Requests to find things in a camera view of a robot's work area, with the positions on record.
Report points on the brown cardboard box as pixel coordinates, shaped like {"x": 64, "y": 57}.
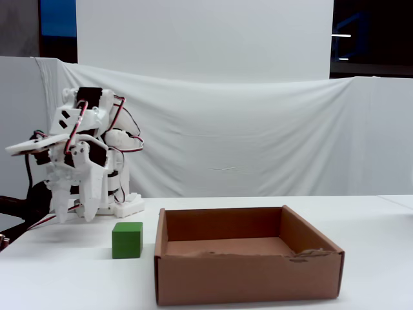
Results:
{"x": 245, "y": 281}

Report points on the black table clamp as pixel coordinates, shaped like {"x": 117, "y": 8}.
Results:
{"x": 16, "y": 206}

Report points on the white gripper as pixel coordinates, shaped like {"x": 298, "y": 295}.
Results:
{"x": 84, "y": 169}

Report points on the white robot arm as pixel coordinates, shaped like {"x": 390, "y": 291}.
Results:
{"x": 122, "y": 139}

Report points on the green cube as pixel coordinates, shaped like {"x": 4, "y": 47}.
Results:
{"x": 127, "y": 242}

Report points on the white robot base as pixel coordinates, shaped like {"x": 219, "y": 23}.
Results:
{"x": 129, "y": 206}

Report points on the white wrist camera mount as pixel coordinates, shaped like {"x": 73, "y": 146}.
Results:
{"x": 35, "y": 145}

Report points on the white backdrop board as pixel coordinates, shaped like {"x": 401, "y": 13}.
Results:
{"x": 203, "y": 32}

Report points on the white partition panel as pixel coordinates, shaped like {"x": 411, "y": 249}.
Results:
{"x": 19, "y": 122}

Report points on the dark window pane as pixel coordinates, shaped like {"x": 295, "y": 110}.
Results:
{"x": 371, "y": 38}
{"x": 58, "y": 29}

